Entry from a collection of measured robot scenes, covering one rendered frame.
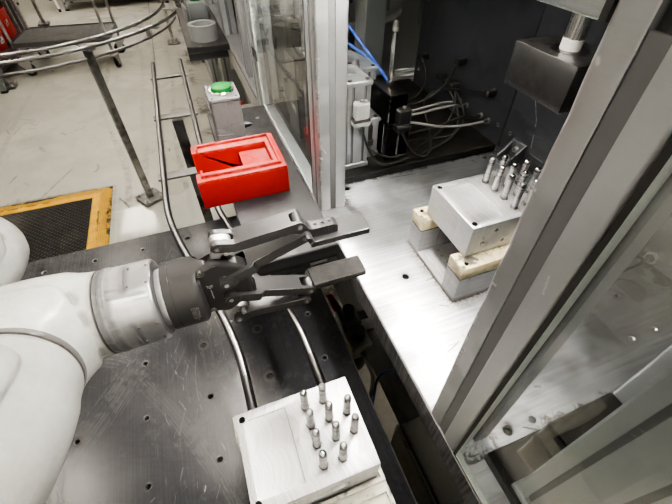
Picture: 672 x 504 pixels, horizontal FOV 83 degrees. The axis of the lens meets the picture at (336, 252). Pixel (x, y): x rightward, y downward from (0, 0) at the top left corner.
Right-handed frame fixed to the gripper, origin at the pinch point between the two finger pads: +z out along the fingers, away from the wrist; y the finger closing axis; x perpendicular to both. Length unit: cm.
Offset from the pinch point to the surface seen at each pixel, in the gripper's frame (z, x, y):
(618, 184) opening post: 3.8, -21.9, 23.5
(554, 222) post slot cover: 3.9, -20.2, 20.0
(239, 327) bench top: -15.5, 16.4, -32.5
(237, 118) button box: -5.5, 43.4, -2.2
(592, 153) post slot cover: 3.9, -20.2, 24.0
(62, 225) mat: -96, 159, -99
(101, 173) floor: -80, 207, -101
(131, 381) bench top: -36.0, 11.7, -32.5
